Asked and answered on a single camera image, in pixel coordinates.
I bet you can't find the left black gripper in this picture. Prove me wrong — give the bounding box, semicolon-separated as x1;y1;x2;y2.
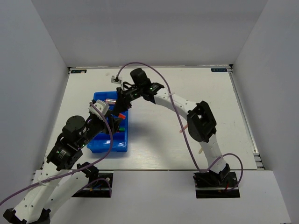
78;109;124;148

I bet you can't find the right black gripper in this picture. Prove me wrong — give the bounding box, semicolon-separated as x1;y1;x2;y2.
113;85;143;115

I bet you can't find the orange cap black highlighter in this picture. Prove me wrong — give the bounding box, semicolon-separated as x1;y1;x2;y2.
118;113;126;119

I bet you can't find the pink cap crayon tube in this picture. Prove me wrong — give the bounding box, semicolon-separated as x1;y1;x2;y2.
105;98;116;105

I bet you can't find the green cap black highlighter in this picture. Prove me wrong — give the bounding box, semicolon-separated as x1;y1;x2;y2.
119;127;126;132

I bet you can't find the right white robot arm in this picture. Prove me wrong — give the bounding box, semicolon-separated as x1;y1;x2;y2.
113;68;230;186

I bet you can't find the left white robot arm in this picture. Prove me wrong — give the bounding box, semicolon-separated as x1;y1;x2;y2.
3;110;123;224

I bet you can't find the blue compartment tray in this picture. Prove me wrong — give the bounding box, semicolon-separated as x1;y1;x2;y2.
87;91;128;153

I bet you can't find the left table corner label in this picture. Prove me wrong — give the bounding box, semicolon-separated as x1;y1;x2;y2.
70;70;87;74

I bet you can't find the table corner label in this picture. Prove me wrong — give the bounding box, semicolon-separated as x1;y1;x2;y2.
70;70;87;74
211;68;228;72

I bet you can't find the right table corner label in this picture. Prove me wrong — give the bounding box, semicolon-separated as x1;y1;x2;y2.
211;68;228;72

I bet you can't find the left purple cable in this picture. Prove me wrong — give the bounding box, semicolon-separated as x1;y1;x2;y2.
0;101;114;206

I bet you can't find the purple cable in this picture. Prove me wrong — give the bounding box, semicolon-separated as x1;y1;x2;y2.
0;101;114;206
115;62;244;193

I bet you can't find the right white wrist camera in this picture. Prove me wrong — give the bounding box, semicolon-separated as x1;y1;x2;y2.
111;76;122;84

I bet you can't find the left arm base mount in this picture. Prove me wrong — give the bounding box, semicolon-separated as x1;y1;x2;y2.
72;172;114;198

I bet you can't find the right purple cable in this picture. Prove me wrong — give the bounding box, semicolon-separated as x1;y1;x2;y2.
115;62;244;193

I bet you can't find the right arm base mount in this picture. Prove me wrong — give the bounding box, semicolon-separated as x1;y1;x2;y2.
193;172;240;199

